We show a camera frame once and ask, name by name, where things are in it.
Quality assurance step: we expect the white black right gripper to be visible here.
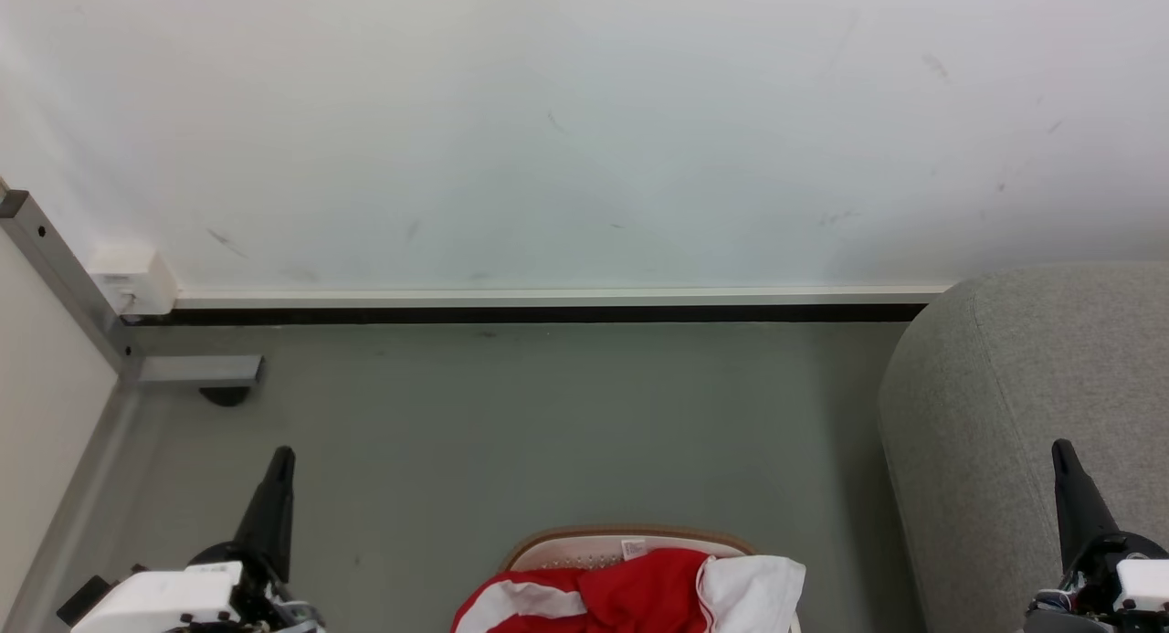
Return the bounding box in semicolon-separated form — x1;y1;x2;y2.
1027;439;1169;633

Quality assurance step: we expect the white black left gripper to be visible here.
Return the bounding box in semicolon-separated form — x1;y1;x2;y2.
73;447;321;633

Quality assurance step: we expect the red white striped garment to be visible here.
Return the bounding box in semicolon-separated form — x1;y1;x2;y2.
452;549;715;633

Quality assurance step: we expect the white laundry basket tan rim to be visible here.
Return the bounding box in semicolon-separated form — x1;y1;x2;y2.
498;525;805;633

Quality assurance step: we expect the grey fabric sofa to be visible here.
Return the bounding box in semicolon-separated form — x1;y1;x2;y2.
879;263;1169;633

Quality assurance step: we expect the grey metal foot bar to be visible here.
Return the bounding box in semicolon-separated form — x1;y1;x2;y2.
137;354;266;388

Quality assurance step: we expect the plain white garment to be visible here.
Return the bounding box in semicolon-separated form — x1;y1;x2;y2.
698;555;807;633

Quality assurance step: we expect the white plastic wall box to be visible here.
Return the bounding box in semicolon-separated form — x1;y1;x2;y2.
89;247;179;318

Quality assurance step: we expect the grey metal frame post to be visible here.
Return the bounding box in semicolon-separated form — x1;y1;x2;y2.
0;190;143;384

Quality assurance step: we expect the white black wall skirting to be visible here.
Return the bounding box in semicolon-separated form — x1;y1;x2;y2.
172;286;953;327

